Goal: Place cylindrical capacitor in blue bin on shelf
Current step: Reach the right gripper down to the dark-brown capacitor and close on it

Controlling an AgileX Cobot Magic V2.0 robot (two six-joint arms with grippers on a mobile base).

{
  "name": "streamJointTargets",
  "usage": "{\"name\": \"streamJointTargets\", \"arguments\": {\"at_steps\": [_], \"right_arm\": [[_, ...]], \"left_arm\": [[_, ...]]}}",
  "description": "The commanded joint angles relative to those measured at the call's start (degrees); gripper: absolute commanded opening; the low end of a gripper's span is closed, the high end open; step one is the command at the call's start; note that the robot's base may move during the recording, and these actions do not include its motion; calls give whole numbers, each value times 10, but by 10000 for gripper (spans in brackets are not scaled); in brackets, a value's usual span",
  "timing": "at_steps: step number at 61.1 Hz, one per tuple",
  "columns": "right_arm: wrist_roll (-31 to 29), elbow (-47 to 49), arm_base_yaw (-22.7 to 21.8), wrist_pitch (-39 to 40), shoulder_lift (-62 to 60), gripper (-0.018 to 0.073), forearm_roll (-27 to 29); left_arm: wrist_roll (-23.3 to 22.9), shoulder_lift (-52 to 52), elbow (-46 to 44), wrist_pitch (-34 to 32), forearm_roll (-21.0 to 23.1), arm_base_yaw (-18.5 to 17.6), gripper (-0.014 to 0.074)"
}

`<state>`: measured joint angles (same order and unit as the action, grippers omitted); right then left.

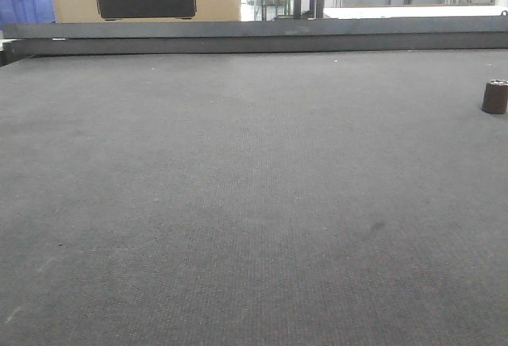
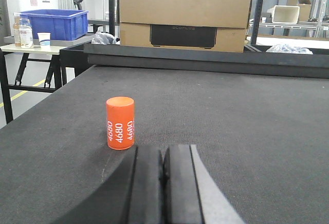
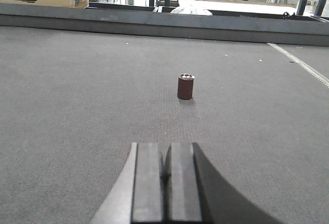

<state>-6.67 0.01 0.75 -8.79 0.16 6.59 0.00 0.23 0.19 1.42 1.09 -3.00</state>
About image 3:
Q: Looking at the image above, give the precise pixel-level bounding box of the white toothed strip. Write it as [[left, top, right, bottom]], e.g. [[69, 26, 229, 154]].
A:
[[267, 43, 329, 88]]

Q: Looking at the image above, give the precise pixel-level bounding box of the crumpled plastic bag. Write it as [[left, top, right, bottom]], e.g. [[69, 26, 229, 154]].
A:
[[170, 5, 213, 16]]

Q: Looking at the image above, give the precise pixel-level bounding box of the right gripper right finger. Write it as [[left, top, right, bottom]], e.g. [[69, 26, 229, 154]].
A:
[[165, 142, 279, 223]]

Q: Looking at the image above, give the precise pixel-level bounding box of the grey table back rail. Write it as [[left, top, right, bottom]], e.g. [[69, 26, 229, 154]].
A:
[[1, 4, 328, 47]]

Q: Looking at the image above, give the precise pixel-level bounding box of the brown cylindrical capacitor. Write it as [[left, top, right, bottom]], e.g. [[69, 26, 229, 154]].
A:
[[177, 73, 194, 100]]

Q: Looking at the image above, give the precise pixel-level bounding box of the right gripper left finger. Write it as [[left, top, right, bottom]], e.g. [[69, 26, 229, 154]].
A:
[[91, 142, 163, 223]]

